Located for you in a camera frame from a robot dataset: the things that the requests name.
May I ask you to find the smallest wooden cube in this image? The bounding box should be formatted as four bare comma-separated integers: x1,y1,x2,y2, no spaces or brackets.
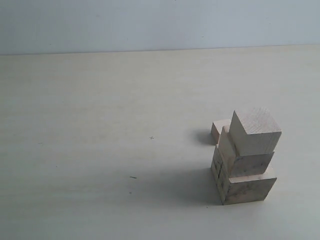
210,119,231,145

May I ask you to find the medium-large wooden cube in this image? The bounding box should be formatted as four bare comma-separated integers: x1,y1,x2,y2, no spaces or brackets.
217,125,275,178

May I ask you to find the medium wooden cube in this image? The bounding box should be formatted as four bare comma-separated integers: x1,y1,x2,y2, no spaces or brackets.
229,107,282,156

